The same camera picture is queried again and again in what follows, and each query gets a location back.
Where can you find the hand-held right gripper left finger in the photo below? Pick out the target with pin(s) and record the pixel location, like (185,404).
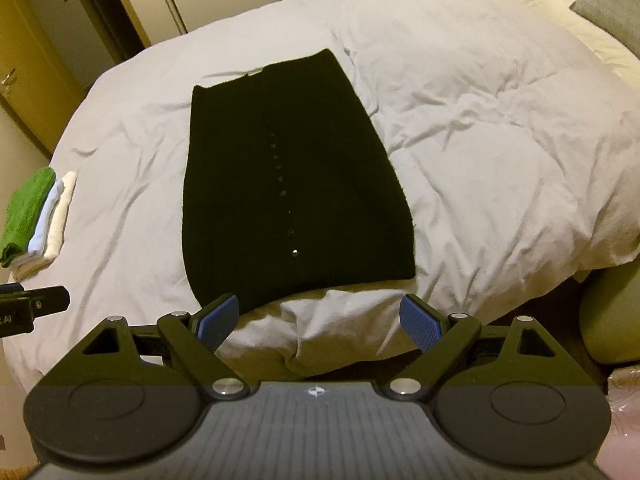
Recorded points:
(220,316)

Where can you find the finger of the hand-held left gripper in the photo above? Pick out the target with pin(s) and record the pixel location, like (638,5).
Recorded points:
(47,301)

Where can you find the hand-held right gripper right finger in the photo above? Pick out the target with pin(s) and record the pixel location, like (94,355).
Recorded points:
(420,321)

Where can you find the black button cardigan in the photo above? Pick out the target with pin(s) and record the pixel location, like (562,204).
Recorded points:
(295,185)

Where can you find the light blue folded cloth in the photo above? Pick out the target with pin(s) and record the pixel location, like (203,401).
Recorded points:
(44,222)

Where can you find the white folded cloth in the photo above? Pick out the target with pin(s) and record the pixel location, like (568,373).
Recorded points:
(57,220)

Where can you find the green folded towel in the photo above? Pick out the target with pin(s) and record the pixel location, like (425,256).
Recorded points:
(22,212)

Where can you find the green upholstered stool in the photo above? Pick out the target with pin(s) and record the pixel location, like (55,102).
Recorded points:
(612,310)

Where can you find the white bed duvet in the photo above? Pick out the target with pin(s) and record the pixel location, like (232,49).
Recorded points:
(490,125)

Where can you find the pink plastic bag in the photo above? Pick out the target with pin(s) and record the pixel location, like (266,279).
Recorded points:
(625,410)

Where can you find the yellow wooden door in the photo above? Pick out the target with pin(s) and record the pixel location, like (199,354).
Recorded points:
(30,70)

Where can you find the cream pillow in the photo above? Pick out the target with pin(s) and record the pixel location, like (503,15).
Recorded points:
(565,10)

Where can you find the door frame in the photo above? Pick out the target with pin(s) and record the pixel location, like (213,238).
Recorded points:
(95,10)

